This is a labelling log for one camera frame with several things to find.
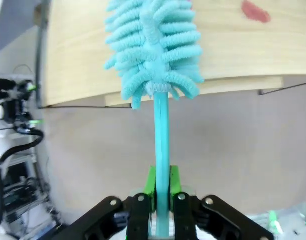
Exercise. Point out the two-tier wooden shelf black frame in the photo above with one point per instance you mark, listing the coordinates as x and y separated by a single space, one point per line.
230 50

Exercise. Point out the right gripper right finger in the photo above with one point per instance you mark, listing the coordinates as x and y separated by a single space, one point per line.
182 215

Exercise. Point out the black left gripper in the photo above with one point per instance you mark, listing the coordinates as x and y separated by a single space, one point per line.
18 110

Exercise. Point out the teal microfiber duster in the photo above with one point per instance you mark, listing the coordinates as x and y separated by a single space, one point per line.
152 50

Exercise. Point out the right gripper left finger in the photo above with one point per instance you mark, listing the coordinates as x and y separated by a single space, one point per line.
140 215

